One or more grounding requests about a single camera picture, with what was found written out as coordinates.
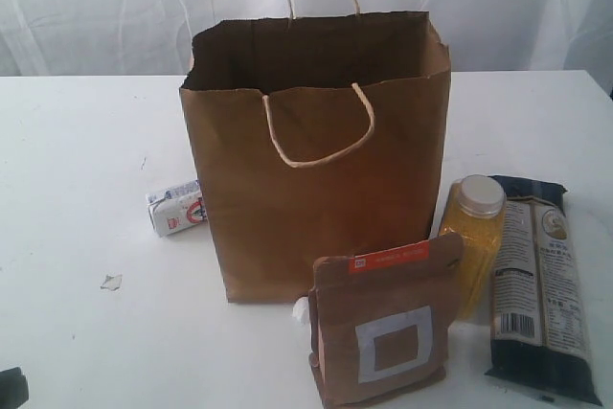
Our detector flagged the small blue white milk carton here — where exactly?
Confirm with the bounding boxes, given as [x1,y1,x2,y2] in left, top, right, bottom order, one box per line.
[146,180,207,238]

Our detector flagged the white backdrop curtain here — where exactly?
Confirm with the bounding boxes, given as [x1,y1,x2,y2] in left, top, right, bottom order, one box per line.
[0,0,613,79]

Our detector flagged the small white plastic piece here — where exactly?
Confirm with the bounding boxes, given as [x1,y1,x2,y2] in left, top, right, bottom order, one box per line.
[292,297,310,326]

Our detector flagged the brown paper shopping bag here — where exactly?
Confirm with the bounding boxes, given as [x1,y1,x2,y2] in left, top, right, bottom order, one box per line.
[180,9,451,303]

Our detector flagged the brown kraft stand-up pouch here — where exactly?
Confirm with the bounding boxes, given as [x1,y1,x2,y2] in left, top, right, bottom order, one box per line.
[308,233,464,408]

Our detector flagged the yellow millet plastic bottle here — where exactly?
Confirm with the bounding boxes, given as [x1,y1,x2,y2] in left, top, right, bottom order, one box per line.
[439,174,507,320]

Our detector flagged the small torn label scrap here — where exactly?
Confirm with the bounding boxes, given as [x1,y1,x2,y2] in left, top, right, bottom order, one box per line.
[100,274,123,292]

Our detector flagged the dark blue noodle packet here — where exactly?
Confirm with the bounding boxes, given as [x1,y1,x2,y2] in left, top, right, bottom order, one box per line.
[486,175,602,405]

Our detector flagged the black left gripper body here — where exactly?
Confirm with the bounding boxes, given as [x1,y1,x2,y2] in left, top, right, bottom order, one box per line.
[0,367,30,409]

